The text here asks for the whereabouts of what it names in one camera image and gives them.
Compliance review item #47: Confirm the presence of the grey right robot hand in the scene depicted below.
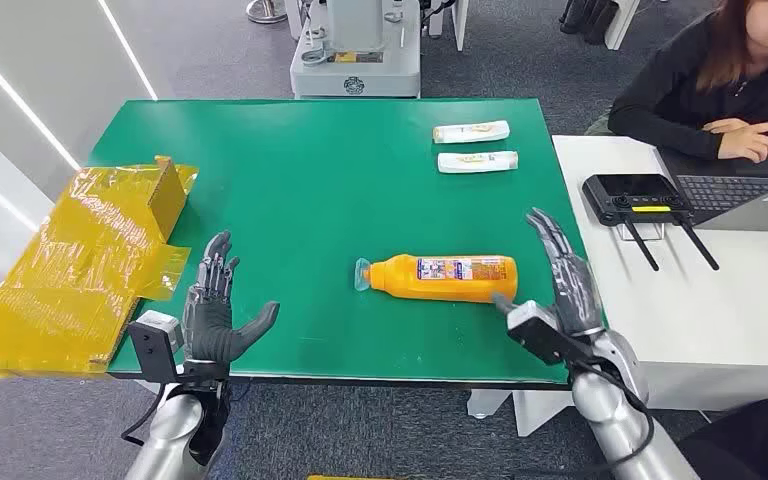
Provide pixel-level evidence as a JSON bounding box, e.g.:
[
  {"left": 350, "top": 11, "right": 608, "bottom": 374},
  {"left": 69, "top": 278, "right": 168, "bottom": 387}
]
[{"left": 524, "top": 207, "right": 609, "bottom": 339}]

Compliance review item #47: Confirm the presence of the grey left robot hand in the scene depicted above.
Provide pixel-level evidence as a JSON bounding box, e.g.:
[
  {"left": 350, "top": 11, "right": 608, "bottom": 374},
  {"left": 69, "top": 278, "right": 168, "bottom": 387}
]
[{"left": 181, "top": 230, "right": 281, "bottom": 366}]

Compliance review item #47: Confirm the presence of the orange detergent bottle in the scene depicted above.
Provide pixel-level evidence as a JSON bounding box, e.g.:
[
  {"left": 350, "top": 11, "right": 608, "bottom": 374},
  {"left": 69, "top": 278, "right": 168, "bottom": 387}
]
[{"left": 354, "top": 253, "right": 519, "bottom": 305}]

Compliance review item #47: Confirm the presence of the clear controller stand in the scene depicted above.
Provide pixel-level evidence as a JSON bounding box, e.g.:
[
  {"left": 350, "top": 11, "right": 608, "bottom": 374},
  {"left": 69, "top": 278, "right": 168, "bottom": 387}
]
[{"left": 619, "top": 221, "right": 665, "bottom": 242}]

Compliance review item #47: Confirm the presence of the black remote controller with antennas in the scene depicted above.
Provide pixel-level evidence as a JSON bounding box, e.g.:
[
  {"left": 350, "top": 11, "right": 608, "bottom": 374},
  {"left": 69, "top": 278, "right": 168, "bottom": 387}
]
[{"left": 581, "top": 173, "right": 721, "bottom": 273}]

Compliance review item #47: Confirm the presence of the white desk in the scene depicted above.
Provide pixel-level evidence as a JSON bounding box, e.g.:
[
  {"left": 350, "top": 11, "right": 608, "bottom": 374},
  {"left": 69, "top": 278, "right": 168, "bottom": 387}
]
[{"left": 513, "top": 135, "right": 768, "bottom": 439}]

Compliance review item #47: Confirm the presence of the yellow taped cardboard box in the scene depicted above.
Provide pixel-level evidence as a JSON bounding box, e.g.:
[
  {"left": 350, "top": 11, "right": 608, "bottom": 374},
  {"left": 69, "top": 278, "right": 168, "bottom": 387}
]
[{"left": 0, "top": 155, "right": 200, "bottom": 379}]

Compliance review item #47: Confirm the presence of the white tube with gold print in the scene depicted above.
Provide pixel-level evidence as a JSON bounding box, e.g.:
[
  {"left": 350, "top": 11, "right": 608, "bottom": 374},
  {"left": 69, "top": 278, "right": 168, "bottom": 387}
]
[
  {"left": 436, "top": 150, "right": 520, "bottom": 175},
  {"left": 432, "top": 119, "right": 512, "bottom": 145}
]

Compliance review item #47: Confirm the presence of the green top table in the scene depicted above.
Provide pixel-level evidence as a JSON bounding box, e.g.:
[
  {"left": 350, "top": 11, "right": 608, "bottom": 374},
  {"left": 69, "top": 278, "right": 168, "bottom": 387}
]
[{"left": 89, "top": 97, "right": 589, "bottom": 420}]

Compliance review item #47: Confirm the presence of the grey laptop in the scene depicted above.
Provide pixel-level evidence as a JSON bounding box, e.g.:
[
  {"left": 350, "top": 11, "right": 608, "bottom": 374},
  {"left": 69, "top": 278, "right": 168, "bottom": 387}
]
[{"left": 655, "top": 142, "right": 768, "bottom": 233}]

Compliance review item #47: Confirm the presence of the person at laptop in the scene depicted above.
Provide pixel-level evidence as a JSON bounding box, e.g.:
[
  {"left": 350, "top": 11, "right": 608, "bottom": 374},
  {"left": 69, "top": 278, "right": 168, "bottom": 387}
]
[{"left": 607, "top": 0, "right": 768, "bottom": 164}]

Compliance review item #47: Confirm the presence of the black floor object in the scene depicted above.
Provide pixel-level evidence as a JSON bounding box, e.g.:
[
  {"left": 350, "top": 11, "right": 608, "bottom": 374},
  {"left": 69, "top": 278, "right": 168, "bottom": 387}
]
[{"left": 559, "top": 0, "right": 620, "bottom": 46}]

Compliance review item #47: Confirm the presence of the white furniture panel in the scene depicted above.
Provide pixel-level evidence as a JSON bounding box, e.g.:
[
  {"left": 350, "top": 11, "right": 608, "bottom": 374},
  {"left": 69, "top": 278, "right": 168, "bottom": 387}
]
[
  {"left": 605, "top": 0, "right": 642, "bottom": 52},
  {"left": 426, "top": 0, "right": 470, "bottom": 52}
]

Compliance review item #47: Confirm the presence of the chrome stand base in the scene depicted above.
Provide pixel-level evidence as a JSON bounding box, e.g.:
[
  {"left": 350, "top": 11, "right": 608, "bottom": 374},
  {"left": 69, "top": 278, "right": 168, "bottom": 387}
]
[{"left": 246, "top": 0, "right": 289, "bottom": 25}]

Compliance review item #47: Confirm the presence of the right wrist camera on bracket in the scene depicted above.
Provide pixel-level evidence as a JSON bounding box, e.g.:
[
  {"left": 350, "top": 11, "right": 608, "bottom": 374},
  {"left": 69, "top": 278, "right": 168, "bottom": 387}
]
[{"left": 493, "top": 294, "right": 592, "bottom": 368}]

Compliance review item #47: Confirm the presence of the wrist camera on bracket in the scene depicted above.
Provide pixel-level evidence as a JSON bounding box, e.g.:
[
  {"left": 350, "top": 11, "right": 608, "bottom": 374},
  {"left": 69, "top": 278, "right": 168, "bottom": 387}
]
[
  {"left": 126, "top": 309, "right": 185, "bottom": 384},
  {"left": 493, "top": 294, "right": 592, "bottom": 368}
]

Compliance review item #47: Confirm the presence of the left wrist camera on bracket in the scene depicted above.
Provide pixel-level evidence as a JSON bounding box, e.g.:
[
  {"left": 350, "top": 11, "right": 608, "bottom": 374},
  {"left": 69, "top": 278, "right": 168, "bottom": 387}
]
[{"left": 126, "top": 309, "right": 185, "bottom": 384}]

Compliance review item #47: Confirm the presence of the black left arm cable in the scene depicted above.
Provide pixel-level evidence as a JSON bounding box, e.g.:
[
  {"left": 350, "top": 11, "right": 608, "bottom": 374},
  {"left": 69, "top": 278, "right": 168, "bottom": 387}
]
[{"left": 120, "top": 380, "right": 168, "bottom": 448}]

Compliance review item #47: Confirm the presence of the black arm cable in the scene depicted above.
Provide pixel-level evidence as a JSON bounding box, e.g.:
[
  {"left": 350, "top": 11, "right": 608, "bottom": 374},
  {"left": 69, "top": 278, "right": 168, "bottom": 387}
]
[
  {"left": 579, "top": 357, "right": 656, "bottom": 466},
  {"left": 120, "top": 380, "right": 168, "bottom": 448}
]

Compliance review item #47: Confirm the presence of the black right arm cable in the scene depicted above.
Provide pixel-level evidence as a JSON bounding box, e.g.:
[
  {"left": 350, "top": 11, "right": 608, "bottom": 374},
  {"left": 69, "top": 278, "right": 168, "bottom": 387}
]
[{"left": 579, "top": 357, "right": 656, "bottom": 466}]

